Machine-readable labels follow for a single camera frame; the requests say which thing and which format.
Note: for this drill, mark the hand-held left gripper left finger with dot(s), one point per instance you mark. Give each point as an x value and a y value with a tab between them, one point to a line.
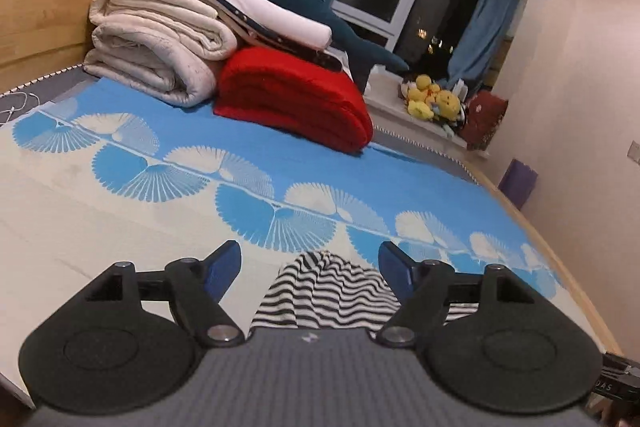
222	269

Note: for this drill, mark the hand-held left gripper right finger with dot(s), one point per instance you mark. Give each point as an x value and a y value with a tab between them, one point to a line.
397	269

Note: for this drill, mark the striped hooded top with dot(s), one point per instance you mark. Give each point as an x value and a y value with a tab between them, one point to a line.
325	292

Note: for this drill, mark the blue patterned bed sheet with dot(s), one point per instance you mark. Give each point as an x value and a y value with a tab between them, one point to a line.
310	167

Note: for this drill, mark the purple box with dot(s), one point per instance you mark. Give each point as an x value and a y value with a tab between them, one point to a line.
519	184

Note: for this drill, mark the white windowsill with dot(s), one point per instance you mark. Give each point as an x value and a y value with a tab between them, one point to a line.
395	102

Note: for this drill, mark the yellow plush toy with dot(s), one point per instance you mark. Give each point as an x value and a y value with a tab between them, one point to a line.
421	99
447	104

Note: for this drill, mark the dark red bag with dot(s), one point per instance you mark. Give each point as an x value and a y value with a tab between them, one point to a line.
484	119

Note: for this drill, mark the folded red blanket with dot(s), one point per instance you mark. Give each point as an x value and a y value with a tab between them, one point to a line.
290	97

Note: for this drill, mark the folded cream quilt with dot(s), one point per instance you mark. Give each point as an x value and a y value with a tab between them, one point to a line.
150	42

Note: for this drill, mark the dark teal shark plush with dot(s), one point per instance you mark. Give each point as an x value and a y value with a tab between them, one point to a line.
310	7

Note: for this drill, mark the wooden headboard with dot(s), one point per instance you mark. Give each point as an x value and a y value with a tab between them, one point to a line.
45	12

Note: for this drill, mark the wall socket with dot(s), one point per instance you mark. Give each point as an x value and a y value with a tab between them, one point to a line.
634	153

